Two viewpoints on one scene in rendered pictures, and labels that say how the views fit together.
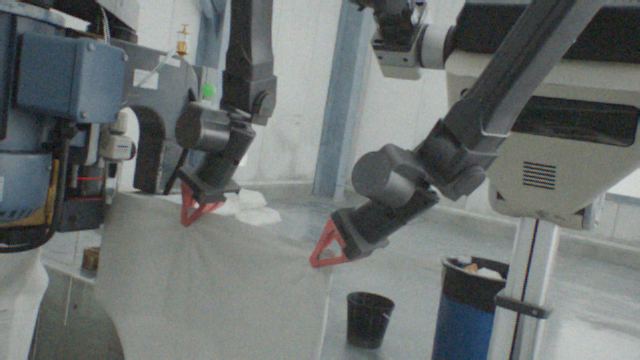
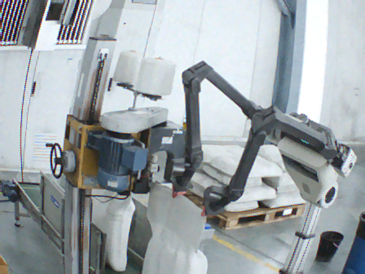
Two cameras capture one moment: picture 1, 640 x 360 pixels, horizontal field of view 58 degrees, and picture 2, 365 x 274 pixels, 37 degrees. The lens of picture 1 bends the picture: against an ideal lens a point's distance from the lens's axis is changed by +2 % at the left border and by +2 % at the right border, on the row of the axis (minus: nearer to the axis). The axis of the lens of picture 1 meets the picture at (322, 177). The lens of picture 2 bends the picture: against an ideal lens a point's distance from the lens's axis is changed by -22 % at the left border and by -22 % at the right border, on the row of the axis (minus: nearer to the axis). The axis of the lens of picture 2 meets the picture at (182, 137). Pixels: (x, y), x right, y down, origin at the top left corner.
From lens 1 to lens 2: 226 cm
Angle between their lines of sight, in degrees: 25
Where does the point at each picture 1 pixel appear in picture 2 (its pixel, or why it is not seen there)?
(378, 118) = not seen: outside the picture
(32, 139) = (124, 171)
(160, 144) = not seen: hidden behind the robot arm
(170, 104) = (177, 148)
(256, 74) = (194, 151)
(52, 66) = (128, 156)
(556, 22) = (244, 161)
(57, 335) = (142, 231)
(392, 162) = (211, 191)
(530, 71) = (243, 171)
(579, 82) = (305, 159)
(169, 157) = not seen: hidden behind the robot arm
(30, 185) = (123, 183)
